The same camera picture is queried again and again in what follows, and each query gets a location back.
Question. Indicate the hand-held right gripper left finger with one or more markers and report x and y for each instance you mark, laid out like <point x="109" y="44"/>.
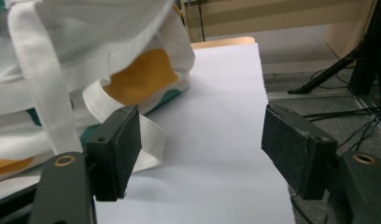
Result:
<point x="114" y="155"/>

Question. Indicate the black tripod stand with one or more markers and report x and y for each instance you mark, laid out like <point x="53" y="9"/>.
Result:
<point x="328" y="71"/>

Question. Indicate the white printed tote bag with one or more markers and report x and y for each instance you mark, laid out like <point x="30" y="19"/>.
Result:
<point x="70" y="31"/>

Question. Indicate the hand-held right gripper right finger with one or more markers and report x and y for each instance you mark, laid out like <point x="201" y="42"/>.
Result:
<point x="294" y="149"/>

